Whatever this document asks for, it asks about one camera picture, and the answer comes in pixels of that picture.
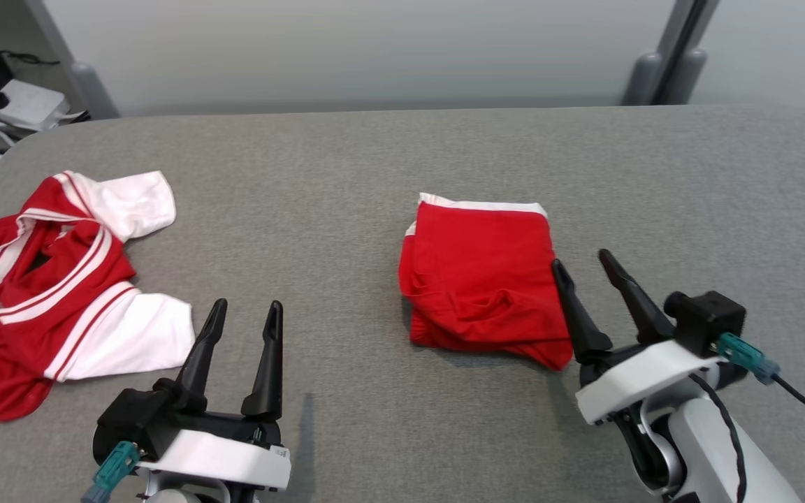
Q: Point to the red jersey with white sleeves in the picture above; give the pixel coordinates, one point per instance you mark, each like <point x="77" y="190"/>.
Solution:
<point x="60" y="279"/>

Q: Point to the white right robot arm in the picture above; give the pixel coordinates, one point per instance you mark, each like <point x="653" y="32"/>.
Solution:
<point x="703" y="447"/>

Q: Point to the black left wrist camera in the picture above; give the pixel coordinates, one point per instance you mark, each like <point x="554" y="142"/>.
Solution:
<point x="126" y="419"/>

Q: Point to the teal right camera connector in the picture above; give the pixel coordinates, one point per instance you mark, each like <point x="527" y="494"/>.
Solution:
<point x="745" y="353"/>

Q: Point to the grey partition post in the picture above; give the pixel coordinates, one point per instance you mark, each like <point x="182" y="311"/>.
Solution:
<point x="689" y="77"/>
<point x="643" y="80"/>
<point x="95" y="91"/>

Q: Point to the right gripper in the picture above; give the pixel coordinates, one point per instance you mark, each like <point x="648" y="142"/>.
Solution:
<point x="626" y="381"/>

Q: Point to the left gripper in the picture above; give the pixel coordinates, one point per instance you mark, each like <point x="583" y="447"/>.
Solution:
<point x="228" y="454"/>

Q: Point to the teal left camera connector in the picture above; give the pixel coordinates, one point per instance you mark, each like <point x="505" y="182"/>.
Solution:
<point x="112" y="468"/>

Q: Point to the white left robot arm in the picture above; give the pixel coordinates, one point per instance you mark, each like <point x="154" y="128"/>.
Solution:
<point x="186" y="494"/>

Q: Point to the red shorts with white stripe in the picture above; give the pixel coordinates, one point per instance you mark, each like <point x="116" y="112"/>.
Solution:
<point x="486" y="279"/>

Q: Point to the large white power strip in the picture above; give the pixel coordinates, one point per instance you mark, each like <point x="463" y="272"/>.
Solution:
<point x="25" y="101"/>

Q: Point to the teal camera connector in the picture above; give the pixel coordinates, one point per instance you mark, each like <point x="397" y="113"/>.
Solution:
<point x="745" y="353"/>
<point x="112" y="468"/>

